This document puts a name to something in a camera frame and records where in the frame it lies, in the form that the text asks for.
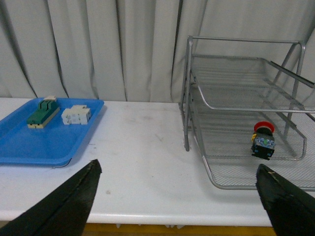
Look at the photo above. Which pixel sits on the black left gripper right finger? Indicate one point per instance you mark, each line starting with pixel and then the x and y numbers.
pixel 290 209

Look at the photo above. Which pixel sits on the green knife switch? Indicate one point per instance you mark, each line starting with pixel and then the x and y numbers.
pixel 45 112

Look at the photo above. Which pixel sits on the white circuit breaker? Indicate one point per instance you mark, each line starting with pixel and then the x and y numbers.
pixel 77 114

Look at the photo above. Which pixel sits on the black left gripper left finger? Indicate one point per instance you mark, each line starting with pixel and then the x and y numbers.
pixel 64 211

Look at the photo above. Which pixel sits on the silver mesh three-tier rack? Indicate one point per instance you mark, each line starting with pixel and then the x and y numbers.
pixel 231 84

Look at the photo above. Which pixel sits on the red emergency stop button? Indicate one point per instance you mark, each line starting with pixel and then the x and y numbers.
pixel 263 142

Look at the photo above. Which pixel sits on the white curtain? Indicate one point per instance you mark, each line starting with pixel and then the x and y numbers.
pixel 126 50

